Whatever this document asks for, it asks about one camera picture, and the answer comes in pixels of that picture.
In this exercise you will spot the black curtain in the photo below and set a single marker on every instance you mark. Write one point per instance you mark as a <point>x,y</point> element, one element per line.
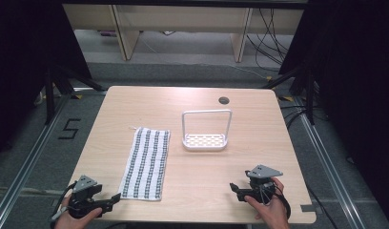
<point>30,47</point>
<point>351,79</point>

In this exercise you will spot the person's right hand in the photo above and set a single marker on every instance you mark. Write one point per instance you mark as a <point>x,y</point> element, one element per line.
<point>275,213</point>

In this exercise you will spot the person's left hand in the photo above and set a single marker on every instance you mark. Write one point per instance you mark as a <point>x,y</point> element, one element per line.
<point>71,222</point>

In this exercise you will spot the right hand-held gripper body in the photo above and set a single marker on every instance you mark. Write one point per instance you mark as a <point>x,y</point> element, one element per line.
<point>262,186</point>

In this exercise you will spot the checked white and grey towel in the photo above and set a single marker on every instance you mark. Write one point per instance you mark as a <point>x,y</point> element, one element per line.
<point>146,163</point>

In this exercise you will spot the grey tape strip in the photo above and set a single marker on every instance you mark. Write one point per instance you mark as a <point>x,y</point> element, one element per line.
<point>307,208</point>

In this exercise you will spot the black metal stand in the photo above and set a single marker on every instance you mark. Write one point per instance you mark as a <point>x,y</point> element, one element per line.
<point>309,95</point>
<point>50,95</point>

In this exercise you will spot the aluminium floor rail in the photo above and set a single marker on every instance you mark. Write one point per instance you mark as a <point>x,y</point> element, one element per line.
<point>27,165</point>
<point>329,165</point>

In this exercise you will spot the beige background desk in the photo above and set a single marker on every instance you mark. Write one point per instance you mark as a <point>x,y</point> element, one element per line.
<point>183,17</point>

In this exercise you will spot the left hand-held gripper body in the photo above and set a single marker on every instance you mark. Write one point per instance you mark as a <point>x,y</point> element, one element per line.
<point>84,203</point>

